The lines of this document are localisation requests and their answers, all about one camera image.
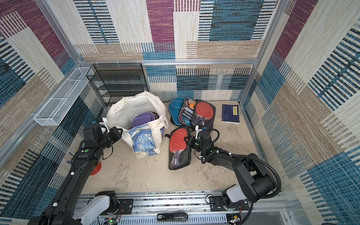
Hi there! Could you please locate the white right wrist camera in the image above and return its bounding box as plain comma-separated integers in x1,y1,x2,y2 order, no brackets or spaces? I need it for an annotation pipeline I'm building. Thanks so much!
195,125,203,139

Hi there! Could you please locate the clear ping pong set case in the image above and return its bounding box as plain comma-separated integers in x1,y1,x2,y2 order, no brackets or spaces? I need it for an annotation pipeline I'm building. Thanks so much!
178,97,196,127

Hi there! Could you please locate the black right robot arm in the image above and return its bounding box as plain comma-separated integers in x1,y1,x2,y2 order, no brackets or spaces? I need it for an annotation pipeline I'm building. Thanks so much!
183,129,282,210

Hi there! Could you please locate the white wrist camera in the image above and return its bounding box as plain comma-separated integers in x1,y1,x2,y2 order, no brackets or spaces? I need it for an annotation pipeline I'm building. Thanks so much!
195,125,203,139
97,117,109,134

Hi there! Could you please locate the red paddle mesh case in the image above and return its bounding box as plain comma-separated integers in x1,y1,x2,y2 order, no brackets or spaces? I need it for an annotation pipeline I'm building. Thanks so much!
191,100,216,129

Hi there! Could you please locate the blue ping pong paddle case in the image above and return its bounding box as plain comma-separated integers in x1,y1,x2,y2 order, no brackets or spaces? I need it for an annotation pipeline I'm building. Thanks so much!
168,97,185,126

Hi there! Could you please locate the dark blue notebook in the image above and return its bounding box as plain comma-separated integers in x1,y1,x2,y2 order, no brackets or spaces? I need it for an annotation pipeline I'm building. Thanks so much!
222,104,240,124

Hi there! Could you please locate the white mesh wall basket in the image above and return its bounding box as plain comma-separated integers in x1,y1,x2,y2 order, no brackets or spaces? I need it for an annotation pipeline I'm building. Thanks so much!
34,67,90,126

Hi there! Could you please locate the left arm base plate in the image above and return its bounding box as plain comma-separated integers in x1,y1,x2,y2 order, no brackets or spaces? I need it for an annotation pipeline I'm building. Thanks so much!
100,199,134,217

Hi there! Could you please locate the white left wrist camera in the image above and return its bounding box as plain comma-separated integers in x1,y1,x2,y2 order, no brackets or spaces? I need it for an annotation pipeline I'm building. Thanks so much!
97,117,109,134

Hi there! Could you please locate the black device on rail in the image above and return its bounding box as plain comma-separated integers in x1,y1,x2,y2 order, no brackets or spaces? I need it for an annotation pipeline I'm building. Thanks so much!
157,212,188,222

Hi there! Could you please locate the purple paddle case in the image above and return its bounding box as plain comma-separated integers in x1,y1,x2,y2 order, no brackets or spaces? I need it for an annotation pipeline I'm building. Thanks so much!
129,112,158,129

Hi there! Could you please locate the black wire shelf rack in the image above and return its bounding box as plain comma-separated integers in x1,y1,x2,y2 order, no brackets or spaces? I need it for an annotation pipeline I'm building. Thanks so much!
86,63,149,107

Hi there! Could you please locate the canvas tote bag starry print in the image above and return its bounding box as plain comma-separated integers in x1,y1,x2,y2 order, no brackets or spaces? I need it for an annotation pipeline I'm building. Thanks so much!
106,91,169,158

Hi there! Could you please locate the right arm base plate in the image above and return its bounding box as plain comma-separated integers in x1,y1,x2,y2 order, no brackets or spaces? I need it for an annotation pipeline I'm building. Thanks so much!
205,195,249,212

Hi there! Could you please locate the red pencil cup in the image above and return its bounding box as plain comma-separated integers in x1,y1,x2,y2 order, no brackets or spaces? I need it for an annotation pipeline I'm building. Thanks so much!
64,148,102,176

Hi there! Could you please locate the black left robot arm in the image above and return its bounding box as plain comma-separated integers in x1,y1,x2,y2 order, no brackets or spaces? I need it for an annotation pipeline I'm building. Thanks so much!
28,123,123,225

